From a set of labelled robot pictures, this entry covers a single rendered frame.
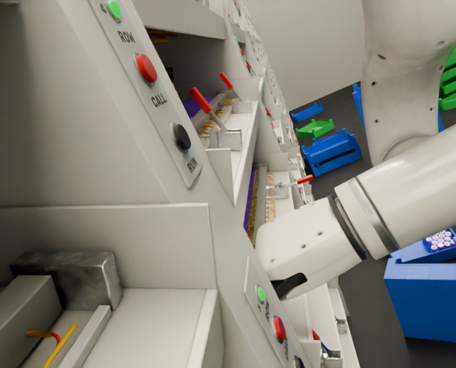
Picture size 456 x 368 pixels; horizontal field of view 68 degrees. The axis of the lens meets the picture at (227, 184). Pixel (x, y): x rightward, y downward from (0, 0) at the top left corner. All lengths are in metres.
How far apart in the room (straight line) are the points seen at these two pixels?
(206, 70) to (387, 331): 0.85
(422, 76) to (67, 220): 0.35
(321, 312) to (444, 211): 0.44
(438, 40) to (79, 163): 0.27
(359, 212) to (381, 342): 0.78
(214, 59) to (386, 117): 0.52
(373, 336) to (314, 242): 0.79
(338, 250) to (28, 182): 0.26
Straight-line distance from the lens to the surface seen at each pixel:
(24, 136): 0.19
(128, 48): 0.20
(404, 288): 0.96
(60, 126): 0.18
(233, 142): 0.43
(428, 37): 0.32
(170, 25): 0.39
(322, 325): 0.71
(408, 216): 0.34
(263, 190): 0.72
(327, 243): 0.34
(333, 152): 2.15
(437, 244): 1.24
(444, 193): 0.35
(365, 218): 0.34
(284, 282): 0.35
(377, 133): 0.44
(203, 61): 0.86
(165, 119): 0.20
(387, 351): 1.07
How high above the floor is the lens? 0.81
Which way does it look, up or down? 17 degrees down
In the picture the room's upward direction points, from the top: 26 degrees counter-clockwise
